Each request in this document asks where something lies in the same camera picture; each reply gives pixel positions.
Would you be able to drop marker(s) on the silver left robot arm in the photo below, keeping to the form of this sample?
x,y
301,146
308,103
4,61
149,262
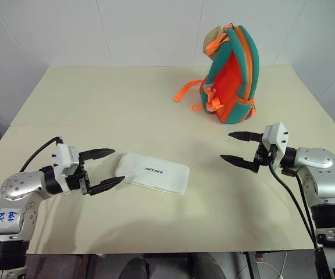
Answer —
x,y
16,189

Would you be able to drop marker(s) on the white rectangular pouch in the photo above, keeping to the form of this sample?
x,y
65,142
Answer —
x,y
153,173

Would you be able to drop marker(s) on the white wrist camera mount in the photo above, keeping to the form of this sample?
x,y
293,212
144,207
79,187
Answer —
x,y
278,136
62,158

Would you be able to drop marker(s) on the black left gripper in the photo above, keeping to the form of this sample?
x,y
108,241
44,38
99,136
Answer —
x,y
74,183

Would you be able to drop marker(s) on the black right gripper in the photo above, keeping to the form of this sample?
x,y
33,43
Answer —
x,y
262,158

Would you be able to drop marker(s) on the dark rounded shape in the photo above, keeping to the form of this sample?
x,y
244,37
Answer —
x,y
135,268

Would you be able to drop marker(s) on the teal and orange backpack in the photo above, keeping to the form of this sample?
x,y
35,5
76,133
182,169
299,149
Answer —
x,y
234,75

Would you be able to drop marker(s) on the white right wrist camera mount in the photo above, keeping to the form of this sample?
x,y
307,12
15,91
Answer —
x,y
278,136

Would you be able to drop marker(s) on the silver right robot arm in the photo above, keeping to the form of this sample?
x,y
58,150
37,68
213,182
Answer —
x,y
321,174

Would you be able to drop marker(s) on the black table frame leg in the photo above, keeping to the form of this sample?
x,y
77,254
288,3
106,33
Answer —
x,y
252,266

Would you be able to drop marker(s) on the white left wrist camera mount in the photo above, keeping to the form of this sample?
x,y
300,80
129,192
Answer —
x,y
62,158

